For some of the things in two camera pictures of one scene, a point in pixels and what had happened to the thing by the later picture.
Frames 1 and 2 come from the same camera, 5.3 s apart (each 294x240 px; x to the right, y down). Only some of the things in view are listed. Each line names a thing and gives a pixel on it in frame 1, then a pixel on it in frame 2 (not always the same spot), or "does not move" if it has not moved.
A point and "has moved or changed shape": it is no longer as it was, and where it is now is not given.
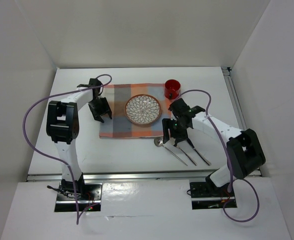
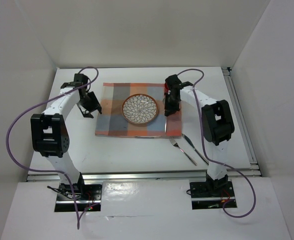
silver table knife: x=203 y=158 does not move
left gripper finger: x=99 y=118 → x=86 y=115
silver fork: x=177 y=146 does not move
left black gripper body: x=98 y=106 → x=90 y=101
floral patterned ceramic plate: x=142 y=109 does not move
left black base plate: x=92 y=192 does not move
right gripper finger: x=165 y=123 → x=169 y=110
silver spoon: x=159 y=142 has moved or changed shape
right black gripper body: x=177 y=130 → x=170 y=101
